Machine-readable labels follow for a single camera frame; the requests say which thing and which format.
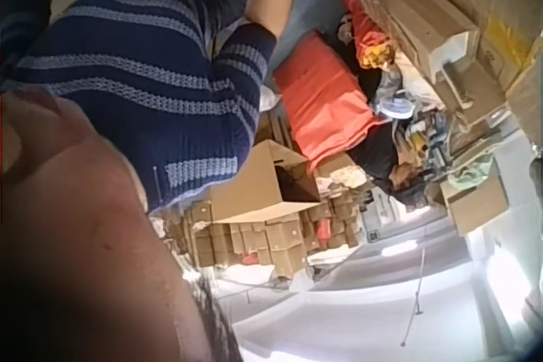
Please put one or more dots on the cardboard box with green cloth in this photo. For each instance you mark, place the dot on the cardboard box with green cloth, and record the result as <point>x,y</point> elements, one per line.
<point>477,205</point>

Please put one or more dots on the white round tape roll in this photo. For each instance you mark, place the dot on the white round tape roll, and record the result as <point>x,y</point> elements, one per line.
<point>396,108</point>

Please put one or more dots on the orange red folded cloth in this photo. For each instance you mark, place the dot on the orange red folded cloth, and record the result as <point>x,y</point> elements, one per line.
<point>322,95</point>

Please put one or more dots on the open brown cardboard box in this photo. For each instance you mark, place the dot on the open brown cardboard box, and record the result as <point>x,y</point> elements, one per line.
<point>254,184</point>

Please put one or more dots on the heap of red yellow clothes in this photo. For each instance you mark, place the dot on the heap of red yellow clothes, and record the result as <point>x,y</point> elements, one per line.
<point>365,35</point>

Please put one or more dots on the stack of small cardboard boxes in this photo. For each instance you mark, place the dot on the stack of small cardboard boxes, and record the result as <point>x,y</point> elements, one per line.
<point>271,243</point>

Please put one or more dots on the white foam packing piece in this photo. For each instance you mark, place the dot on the white foam packing piece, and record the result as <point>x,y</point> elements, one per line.
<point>451,54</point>

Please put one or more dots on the black cloth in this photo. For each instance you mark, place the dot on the black cloth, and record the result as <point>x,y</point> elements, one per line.
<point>377,154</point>

